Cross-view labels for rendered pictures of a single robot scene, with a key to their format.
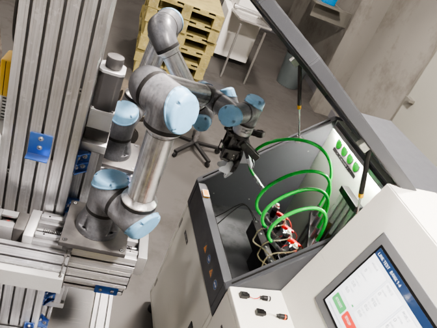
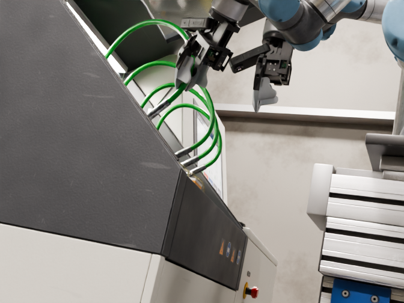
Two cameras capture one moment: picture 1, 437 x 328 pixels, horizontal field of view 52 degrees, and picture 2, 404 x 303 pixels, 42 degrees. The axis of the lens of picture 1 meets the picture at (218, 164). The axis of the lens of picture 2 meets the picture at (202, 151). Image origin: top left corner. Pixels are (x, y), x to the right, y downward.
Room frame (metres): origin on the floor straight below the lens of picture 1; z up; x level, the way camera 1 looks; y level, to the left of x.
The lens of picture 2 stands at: (2.54, 0.73, 0.72)
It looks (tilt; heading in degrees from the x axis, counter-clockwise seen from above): 16 degrees up; 223
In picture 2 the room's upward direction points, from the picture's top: 13 degrees clockwise
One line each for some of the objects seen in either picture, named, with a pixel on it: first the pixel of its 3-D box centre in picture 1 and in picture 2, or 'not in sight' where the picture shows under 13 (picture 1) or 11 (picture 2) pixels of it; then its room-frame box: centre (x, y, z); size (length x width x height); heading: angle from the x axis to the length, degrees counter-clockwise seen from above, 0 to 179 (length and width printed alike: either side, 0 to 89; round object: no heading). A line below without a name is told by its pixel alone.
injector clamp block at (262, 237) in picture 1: (265, 259); not in sight; (1.55, -0.36, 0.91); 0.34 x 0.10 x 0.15; 24
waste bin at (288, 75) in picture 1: (294, 68); not in sight; (6.91, -0.49, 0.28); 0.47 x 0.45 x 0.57; 17
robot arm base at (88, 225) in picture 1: (100, 215); not in sight; (1.18, 0.30, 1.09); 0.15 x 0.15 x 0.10
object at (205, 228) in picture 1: (208, 239); (208, 242); (1.56, -0.09, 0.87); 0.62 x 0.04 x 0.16; 24
